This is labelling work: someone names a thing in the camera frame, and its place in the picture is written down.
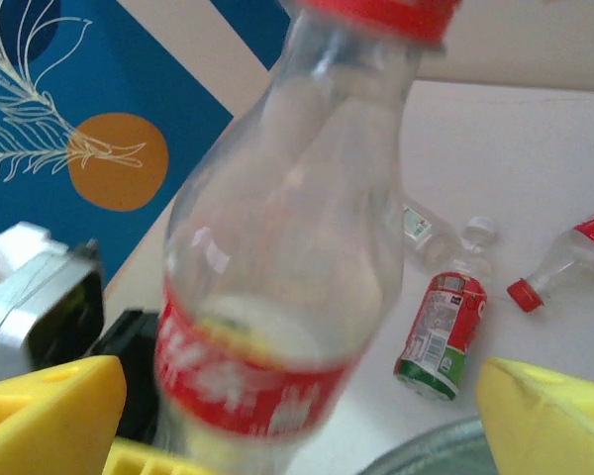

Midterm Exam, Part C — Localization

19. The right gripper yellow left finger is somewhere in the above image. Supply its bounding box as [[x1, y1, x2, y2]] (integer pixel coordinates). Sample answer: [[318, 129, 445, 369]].
[[0, 354, 129, 475]]

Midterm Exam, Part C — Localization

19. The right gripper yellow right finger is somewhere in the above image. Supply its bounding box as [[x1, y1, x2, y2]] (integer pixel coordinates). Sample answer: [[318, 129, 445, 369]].
[[476, 356, 594, 475]]

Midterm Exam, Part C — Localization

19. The small red-label white-cap bottle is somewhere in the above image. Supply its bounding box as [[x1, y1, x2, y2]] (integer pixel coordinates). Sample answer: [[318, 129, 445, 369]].
[[394, 215, 500, 403]]

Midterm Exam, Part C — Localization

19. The clear red-label cola bottle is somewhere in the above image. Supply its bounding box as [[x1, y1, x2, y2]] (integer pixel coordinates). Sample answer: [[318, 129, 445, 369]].
[[506, 201, 594, 314], [152, 0, 464, 475]]

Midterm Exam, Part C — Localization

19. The metal mesh bin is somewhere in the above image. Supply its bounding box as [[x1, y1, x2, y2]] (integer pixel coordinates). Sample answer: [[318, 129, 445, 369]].
[[358, 414, 496, 475]]

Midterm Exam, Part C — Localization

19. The clear plastic bottle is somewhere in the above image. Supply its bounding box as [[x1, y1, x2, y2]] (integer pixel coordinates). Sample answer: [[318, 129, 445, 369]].
[[385, 196, 462, 272]]

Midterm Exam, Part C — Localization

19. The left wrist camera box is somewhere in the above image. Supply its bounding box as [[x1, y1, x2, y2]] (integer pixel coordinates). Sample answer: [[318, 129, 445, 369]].
[[0, 221, 105, 390]]

